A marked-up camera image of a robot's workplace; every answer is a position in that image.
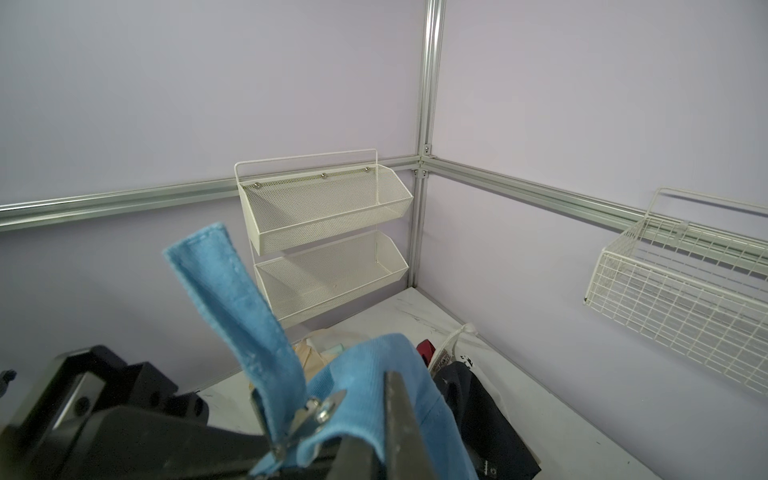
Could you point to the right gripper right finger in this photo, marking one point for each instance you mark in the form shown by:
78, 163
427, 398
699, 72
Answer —
406, 455

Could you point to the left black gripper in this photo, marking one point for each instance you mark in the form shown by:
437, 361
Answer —
69, 427

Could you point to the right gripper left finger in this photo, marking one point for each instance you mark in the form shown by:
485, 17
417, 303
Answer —
355, 460

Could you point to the light blue baseball cap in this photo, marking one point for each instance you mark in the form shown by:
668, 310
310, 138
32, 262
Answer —
223, 293

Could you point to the dark navy baseball cap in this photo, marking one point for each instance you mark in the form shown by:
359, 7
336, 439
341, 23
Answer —
495, 449

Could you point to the dark red baseball cap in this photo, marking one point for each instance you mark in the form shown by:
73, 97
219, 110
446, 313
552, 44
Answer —
426, 350

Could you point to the white baseball cap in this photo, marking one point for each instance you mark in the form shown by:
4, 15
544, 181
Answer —
446, 353

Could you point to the beige baseball cap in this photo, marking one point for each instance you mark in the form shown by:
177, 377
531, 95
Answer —
312, 360

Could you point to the white mesh two-tier shelf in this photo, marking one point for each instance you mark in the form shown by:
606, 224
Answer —
313, 223

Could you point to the white wire wall basket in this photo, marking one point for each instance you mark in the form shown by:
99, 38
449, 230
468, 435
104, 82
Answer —
694, 289

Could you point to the aluminium frame rails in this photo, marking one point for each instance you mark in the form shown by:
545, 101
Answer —
115, 115

